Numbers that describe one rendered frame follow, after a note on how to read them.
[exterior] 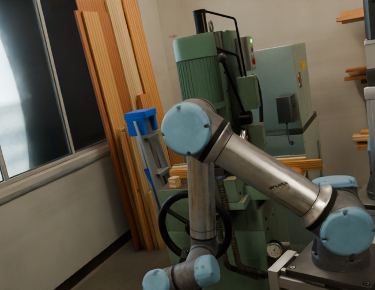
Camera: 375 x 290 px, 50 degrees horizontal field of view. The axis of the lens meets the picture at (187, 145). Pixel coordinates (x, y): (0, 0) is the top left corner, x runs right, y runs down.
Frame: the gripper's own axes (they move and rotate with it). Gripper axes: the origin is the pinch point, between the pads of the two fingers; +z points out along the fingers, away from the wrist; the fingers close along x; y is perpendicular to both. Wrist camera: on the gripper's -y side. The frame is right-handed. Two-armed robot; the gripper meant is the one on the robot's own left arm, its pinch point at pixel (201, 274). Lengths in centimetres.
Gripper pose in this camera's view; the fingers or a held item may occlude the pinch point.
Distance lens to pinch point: 140.4
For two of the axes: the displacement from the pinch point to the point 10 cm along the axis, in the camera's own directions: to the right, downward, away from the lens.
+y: -0.4, 9.6, -2.9
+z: 3.8, 2.8, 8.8
